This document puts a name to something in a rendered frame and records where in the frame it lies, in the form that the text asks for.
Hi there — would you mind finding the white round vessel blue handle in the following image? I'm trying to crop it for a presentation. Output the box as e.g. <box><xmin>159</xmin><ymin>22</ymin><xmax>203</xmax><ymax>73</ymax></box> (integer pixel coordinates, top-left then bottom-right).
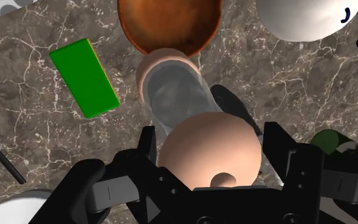
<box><xmin>255</xmin><ymin>0</ymin><xmax>358</xmax><ymax>49</ymax></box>

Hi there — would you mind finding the brown wooden bowl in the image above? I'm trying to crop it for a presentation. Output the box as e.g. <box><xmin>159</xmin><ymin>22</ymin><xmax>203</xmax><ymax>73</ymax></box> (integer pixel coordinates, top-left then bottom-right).
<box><xmin>117</xmin><ymin>0</ymin><xmax>223</xmax><ymax>59</ymax></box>

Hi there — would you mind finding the white round dish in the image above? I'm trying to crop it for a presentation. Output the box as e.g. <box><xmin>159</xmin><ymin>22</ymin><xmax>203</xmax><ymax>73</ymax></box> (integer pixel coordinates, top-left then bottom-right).
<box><xmin>0</xmin><ymin>189</ymin><xmax>55</xmax><ymax>224</ymax></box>

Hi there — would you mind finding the dark green round object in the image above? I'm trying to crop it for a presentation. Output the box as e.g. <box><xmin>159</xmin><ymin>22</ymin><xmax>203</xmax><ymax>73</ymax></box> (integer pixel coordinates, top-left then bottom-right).
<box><xmin>310</xmin><ymin>129</ymin><xmax>358</xmax><ymax>156</ymax></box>

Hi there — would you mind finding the peach capped clear grey jar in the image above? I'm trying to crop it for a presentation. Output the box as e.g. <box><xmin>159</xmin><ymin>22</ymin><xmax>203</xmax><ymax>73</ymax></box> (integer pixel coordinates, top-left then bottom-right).
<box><xmin>135</xmin><ymin>48</ymin><xmax>263</xmax><ymax>192</ymax></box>

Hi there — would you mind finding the green flat box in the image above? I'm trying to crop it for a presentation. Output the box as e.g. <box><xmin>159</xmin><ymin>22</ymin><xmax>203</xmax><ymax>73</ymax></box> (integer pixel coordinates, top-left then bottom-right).
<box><xmin>49</xmin><ymin>38</ymin><xmax>121</xmax><ymax>119</ymax></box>

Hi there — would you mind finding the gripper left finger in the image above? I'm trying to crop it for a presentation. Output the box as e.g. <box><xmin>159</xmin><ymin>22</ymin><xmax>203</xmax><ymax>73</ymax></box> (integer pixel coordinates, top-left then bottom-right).
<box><xmin>28</xmin><ymin>125</ymin><xmax>196</xmax><ymax>224</ymax></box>

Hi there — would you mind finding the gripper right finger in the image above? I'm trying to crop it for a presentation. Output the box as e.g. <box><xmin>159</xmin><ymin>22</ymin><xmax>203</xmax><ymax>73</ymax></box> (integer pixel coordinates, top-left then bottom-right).
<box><xmin>263</xmin><ymin>121</ymin><xmax>358</xmax><ymax>224</ymax></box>

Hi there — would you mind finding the black pen white tip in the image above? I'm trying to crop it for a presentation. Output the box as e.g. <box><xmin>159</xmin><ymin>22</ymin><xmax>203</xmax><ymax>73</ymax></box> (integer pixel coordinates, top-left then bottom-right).
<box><xmin>0</xmin><ymin>127</ymin><xmax>27</xmax><ymax>185</ymax></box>

